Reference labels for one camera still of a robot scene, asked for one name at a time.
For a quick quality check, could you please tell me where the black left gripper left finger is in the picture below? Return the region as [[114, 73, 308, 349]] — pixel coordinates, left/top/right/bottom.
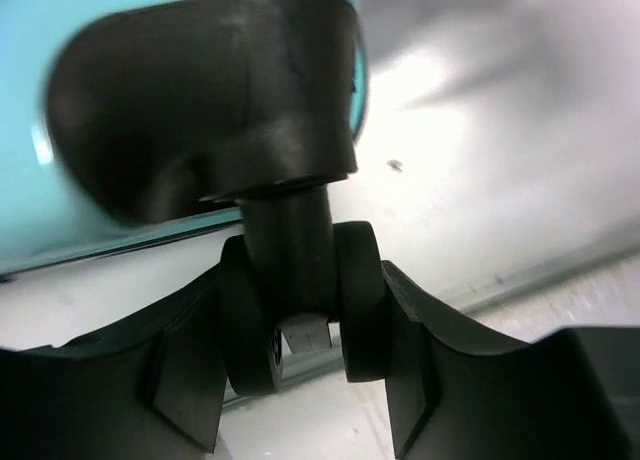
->
[[1, 269, 226, 459]]

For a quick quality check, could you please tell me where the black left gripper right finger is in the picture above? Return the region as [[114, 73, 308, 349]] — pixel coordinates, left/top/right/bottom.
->
[[382, 262, 635, 459]]

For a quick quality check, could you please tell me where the teal suitcase with grey lining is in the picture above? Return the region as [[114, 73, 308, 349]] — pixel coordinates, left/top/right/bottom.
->
[[1, 0, 388, 394]]

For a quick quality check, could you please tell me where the silver mounting rail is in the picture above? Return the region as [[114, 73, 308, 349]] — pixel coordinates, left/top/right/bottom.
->
[[219, 259, 640, 411]]

